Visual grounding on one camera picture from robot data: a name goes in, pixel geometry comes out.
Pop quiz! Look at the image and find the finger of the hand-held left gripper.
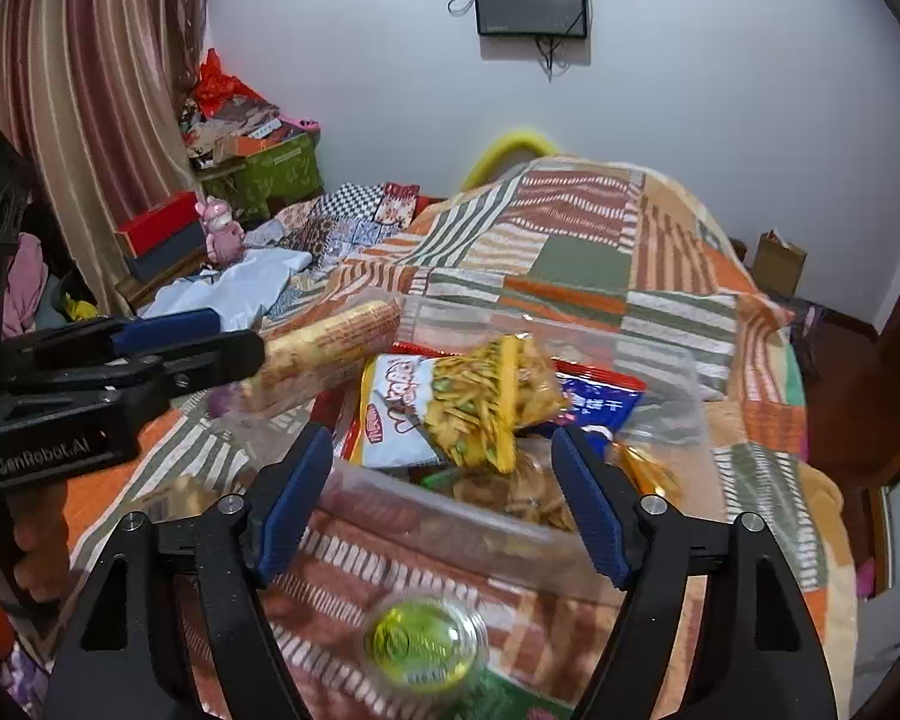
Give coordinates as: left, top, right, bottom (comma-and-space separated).
11, 330, 265, 421
4, 307, 222, 380

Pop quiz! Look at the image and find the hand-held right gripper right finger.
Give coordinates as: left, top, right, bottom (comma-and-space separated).
551, 426, 826, 720

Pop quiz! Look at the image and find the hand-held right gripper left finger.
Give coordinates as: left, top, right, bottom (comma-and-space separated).
41, 424, 335, 720

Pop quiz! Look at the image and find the clear bag of orange chips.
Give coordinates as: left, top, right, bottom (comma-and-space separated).
450, 457, 580, 533

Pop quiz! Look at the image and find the blue snack bag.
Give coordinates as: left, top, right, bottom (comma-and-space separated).
555, 379, 646, 437

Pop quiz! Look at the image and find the small yellow biscuit packet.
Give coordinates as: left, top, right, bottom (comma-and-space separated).
229, 298, 404, 417

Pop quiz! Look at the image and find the red snack bag white label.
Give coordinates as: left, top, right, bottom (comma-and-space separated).
336, 352, 458, 470

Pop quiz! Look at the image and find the clear plastic storage bin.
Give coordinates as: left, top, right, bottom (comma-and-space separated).
307, 292, 721, 601

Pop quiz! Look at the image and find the yellow fries snack packet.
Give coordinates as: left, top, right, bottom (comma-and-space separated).
424, 334, 571, 475

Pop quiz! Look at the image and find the green jelly cup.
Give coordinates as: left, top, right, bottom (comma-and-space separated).
364, 592, 490, 702

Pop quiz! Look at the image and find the person's left hand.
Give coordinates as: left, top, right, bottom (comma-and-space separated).
11, 478, 71, 601

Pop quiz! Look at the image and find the light blue cloth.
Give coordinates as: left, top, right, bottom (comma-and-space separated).
139, 247, 312, 332

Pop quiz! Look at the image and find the dark shoe box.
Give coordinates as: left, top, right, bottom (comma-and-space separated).
124, 229, 212, 284

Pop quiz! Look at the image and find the pink plush toy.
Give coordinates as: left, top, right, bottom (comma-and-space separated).
196, 196, 245, 265

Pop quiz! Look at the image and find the red shoe box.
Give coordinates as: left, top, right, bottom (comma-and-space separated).
115, 191, 211, 256

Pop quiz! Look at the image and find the pink cloth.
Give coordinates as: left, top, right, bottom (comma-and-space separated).
0, 232, 47, 335

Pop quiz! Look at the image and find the floral patterned quilt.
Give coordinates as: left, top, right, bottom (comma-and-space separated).
255, 199, 395, 272

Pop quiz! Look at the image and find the green storage box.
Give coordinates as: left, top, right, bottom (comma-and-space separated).
195, 131, 323, 224

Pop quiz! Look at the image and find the checkered cloth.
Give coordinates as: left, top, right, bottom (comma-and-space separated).
311, 184, 389, 231

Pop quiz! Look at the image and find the red plastic bag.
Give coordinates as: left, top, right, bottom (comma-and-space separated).
195, 49, 245, 117

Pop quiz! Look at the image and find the striped pink curtain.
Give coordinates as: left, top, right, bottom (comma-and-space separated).
0, 0, 212, 316

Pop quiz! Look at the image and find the red patterned pouch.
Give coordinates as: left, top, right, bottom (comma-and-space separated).
379, 182, 421, 230

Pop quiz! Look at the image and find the striped patchwork blanket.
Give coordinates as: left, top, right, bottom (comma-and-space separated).
67, 157, 856, 720

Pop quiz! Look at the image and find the brown cardboard box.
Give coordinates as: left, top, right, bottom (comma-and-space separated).
754, 231, 807, 297

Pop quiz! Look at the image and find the yellow hoop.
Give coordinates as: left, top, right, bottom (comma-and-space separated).
461, 131, 563, 192

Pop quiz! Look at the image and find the small black wall monitor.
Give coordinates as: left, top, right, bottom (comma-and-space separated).
472, 0, 590, 38

